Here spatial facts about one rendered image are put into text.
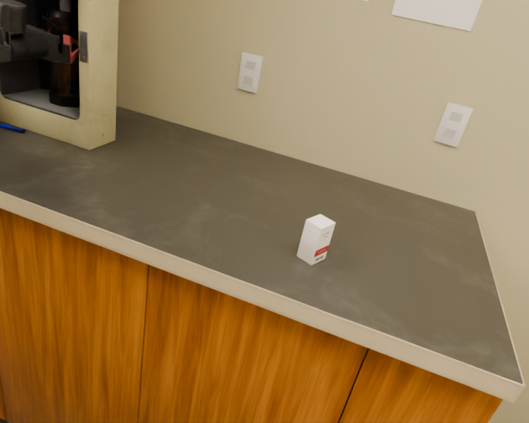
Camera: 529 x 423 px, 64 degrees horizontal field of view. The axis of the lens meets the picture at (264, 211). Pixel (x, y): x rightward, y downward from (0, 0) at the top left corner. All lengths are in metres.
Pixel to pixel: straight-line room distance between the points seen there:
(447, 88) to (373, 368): 0.82
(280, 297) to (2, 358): 0.90
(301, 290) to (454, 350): 0.27
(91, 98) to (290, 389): 0.84
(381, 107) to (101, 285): 0.91
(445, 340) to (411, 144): 0.71
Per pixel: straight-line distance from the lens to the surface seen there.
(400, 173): 1.39
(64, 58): 1.25
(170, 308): 0.92
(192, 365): 0.99
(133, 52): 1.62
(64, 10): 1.31
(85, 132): 1.22
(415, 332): 0.79
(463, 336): 0.84
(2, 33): 1.16
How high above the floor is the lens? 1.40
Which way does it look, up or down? 27 degrees down
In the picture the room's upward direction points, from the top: 12 degrees clockwise
